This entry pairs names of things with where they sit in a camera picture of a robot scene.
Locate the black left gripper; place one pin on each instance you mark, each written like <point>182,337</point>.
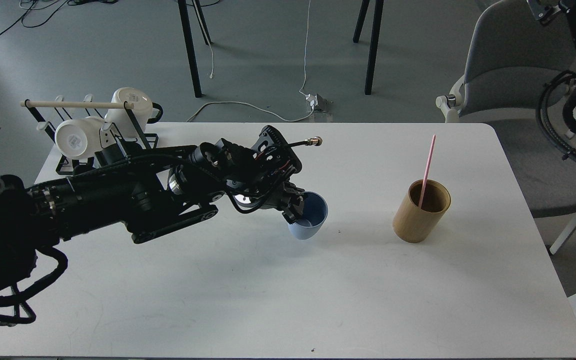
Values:
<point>254,178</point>

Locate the blue plastic cup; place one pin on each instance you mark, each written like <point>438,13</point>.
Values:
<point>314,215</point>

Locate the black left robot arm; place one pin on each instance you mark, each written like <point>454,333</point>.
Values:
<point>153,192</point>

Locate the floor power socket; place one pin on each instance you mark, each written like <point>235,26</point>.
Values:
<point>317,103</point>

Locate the bamboo cylindrical holder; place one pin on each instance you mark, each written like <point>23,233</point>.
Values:
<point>421,210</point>

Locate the white mug rear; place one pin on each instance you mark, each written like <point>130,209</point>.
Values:
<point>136,110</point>

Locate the white mug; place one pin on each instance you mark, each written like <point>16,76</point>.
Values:
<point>136,110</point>
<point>79,139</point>

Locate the black table leg right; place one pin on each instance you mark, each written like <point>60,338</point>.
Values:
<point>374,38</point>

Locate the black table leg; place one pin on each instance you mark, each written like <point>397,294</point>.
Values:
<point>188,40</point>
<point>374,38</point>

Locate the white mug front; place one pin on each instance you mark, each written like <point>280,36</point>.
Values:
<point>79,139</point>

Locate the black table leg left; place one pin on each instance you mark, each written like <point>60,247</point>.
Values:
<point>188,40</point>

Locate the grey office chair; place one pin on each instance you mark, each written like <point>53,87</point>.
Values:
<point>510,59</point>

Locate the black wire mug rack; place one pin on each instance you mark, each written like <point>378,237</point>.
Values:
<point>50,114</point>

